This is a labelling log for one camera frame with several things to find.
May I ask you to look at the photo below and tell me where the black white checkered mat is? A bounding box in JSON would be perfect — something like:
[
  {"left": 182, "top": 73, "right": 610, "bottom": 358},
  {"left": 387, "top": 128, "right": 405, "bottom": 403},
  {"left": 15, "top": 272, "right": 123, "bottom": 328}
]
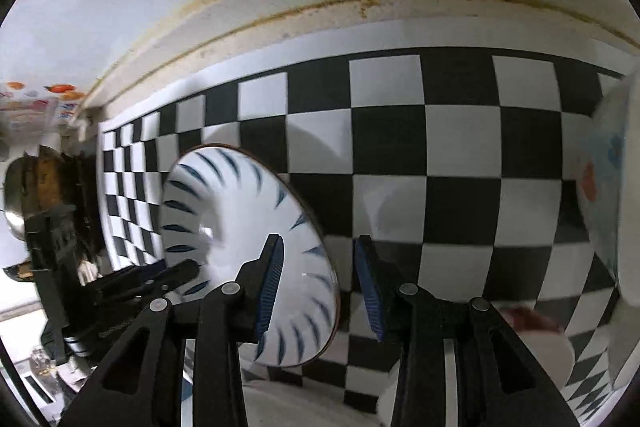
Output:
[{"left": 97, "top": 47, "right": 631, "bottom": 425}]

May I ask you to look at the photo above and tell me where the fish wall sticker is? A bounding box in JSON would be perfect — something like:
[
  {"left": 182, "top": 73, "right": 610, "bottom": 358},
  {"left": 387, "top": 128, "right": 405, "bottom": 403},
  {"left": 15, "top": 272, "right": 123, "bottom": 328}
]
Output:
[{"left": 0, "top": 81, "right": 87, "bottom": 124}]

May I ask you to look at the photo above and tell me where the white plate with blue stripes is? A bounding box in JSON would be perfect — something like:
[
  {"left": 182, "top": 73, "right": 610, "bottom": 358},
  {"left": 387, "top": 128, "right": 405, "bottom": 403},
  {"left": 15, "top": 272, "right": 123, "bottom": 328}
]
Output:
[{"left": 160, "top": 146, "right": 342, "bottom": 367}]

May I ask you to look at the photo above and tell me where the white bowl with floral print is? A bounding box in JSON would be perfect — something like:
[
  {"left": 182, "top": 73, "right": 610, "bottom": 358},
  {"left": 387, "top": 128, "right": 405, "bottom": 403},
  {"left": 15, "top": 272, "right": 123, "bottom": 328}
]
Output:
[{"left": 575, "top": 69, "right": 640, "bottom": 425}]

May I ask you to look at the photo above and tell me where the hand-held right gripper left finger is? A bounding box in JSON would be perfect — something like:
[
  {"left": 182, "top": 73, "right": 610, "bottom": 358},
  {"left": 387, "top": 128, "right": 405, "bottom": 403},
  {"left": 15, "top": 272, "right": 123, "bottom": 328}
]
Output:
[{"left": 60, "top": 234, "right": 286, "bottom": 427}]

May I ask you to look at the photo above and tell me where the metal pot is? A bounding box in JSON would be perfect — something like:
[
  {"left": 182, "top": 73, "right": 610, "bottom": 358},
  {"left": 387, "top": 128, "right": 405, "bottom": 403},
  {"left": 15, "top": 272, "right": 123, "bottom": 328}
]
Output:
[{"left": 2, "top": 156, "right": 43, "bottom": 244}]

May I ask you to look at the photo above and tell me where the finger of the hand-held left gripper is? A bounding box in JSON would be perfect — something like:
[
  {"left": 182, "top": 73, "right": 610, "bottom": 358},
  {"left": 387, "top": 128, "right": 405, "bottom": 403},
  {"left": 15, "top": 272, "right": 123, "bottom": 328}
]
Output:
[
  {"left": 97, "top": 259, "right": 200, "bottom": 304},
  {"left": 92, "top": 261, "right": 167, "bottom": 290}
]

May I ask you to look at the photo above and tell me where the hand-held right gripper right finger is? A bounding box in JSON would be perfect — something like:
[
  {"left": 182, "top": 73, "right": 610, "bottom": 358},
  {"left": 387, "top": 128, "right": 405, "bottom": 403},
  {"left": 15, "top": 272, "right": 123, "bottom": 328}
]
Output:
[{"left": 354, "top": 235, "right": 583, "bottom": 427}]

